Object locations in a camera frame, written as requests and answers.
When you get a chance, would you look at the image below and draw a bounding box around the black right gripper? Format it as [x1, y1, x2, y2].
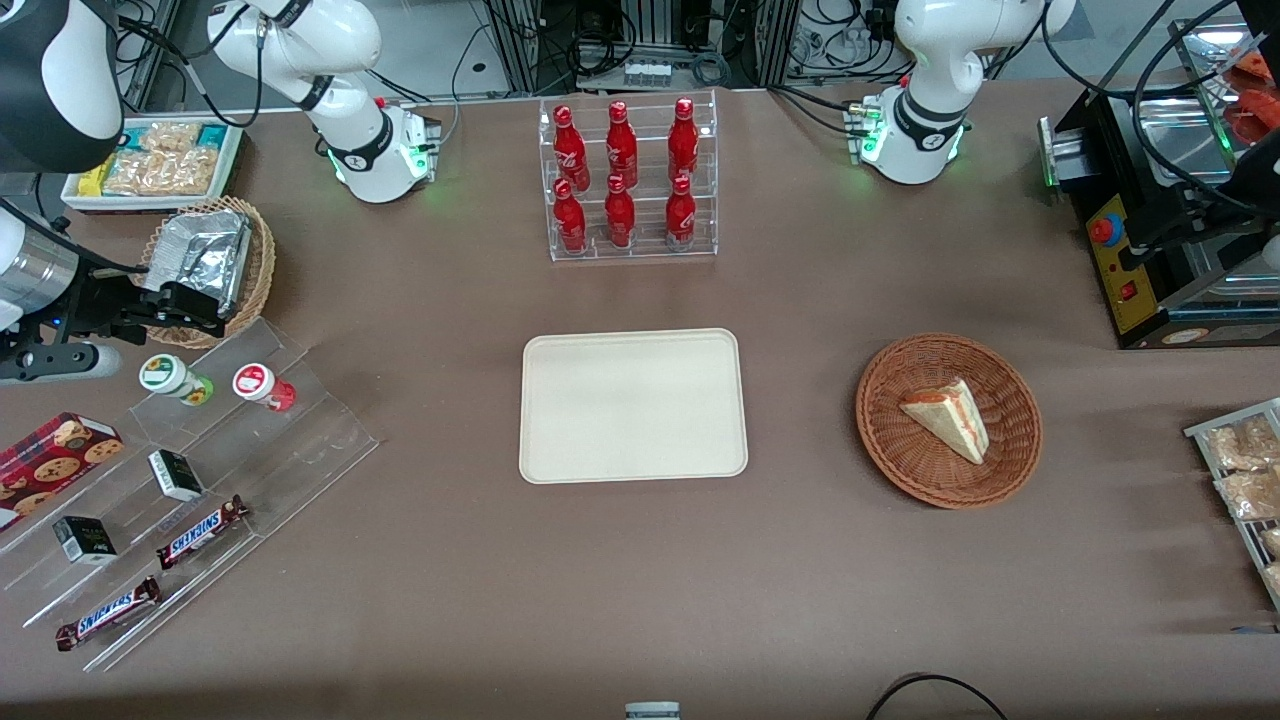
[40, 268, 227, 347]

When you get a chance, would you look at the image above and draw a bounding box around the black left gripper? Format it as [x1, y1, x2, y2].
[1118, 185, 1267, 273]

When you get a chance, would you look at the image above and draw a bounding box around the green gum bottle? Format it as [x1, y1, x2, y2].
[138, 354, 215, 407]

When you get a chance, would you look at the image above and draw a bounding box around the red gum bottle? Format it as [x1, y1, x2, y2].
[232, 363, 297, 413]

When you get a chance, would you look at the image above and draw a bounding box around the cream plastic tray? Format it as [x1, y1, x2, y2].
[518, 328, 749, 485]

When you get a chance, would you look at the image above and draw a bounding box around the aluminium foil container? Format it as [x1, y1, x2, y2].
[145, 210, 253, 319]

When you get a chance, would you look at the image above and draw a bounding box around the black sealing machine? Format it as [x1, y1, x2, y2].
[1038, 0, 1280, 351]

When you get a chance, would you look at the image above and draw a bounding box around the small wicker basket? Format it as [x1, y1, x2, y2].
[135, 196, 277, 350]

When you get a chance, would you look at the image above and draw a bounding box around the clear cracker packet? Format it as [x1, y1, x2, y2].
[103, 150, 221, 197]
[140, 121, 201, 153]

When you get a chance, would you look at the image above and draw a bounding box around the white snack bin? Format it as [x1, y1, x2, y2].
[62, 118, 246, 215]

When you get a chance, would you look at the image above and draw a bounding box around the small black box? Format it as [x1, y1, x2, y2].
[52, 515, 118, 566]
[148, 449, 205, 503]

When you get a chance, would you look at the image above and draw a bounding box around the clear acrylic stepped rack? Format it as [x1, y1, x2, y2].
[0, 318, 381, 673]

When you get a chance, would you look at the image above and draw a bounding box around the red food packet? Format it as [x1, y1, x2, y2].
[1225, 55, 1280, 146]

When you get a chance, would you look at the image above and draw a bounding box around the red cookie box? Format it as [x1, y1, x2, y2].
[0, 412, 126, 531]

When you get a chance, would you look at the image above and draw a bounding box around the Snickers bar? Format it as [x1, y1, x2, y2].
[55, 576, 163, 652]
[156, 495, 251, 571]

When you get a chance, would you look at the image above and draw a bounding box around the clear bagged snack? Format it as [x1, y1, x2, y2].
[1215, 468, 1280, 521]
[1205, 415, 1280, 471]

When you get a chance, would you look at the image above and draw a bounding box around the wrapped triangle sandwich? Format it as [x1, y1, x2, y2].
[899, 377, 991, 466]

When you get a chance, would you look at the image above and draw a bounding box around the round brown wicker basket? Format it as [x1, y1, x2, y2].
[855, 333, 1044, 510]

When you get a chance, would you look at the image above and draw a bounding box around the red cola bottle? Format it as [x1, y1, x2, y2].
[668, 97, 700, 183]
[553, 104, 591, 191]
[665, 175, 697, 246]
[604, 174, 637, 249]
[606, 100, 639, 189]
[553, 178, 588, 254]

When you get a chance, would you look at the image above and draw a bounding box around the clear acrylic bottle rack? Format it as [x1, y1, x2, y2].
[538, 90, 719, 263]

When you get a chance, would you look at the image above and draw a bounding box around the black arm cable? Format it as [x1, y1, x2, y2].
[0, 198, 151, 276]

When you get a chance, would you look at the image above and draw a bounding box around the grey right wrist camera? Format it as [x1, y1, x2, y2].
[0, 343, 121, 384]

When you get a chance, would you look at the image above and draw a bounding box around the grey wire snack tray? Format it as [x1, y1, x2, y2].
[1185, 398, 1280, 613]

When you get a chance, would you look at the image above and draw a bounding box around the black cable loop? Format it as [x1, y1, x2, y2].
[865, 674, 1011, 720]

